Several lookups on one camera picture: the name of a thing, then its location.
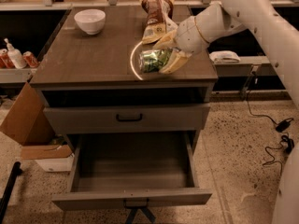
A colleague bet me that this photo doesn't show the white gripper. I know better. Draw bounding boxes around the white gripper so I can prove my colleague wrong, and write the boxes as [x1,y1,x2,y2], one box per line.
[153,16,209,74]

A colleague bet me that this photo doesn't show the crushed green can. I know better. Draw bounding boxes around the crushed green can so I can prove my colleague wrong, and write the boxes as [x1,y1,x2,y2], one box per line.
[138,49,172,73]

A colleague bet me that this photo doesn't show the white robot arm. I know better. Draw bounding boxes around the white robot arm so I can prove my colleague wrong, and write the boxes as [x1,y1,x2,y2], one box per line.
[154,0,299,224]

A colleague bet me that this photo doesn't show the grey wooden drawer cabinet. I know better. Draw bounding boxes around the grey wooden drawer cabinet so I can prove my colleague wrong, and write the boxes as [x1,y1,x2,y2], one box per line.
[30,6,217,147]

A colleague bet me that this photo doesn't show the closed grey upper drawer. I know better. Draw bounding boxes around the closed grey upper drawer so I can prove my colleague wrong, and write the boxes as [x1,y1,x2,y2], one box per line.
[44,104,209,134]

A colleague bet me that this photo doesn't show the open grey middle drawer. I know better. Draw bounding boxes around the open grey middle drawer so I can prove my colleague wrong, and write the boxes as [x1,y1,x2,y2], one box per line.
[52,132,212,211]

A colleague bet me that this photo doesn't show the red soda can at edge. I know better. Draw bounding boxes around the red soda can at edge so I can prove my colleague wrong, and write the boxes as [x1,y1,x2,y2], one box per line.
[0,49,14,68]

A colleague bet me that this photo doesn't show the brown chip bag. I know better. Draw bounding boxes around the brown chip bag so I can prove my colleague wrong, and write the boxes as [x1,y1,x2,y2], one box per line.
[139,0,178,44]

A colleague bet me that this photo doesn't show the folded white cloth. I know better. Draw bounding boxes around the folded white cloth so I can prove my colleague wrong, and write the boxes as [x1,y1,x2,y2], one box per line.
[209,50,240,63]

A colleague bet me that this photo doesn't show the white ceramic bowl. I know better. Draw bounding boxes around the white ceramic bowl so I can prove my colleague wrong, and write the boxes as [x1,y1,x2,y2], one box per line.
[74,9,106,35]

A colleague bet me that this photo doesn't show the white cardboard box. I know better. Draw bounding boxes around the white cardboard box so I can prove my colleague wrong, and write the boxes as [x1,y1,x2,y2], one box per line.
[21,145,74,172]

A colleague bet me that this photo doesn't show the brown cardboard box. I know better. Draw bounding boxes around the brown cardboard box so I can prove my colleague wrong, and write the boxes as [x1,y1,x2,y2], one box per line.
[0,83,55,146]

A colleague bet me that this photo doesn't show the black pole left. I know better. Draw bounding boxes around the black pole left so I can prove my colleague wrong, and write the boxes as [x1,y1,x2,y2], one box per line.
[0,161,22,224]

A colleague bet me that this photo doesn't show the black upper drawer handle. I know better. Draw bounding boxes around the black upper drawer handle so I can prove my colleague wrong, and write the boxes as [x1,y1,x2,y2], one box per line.
[115,113,143,122]

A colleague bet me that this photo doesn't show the black power adapter cable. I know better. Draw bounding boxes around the black power adapter cable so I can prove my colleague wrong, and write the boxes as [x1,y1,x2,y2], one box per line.
[245,91,295,175]

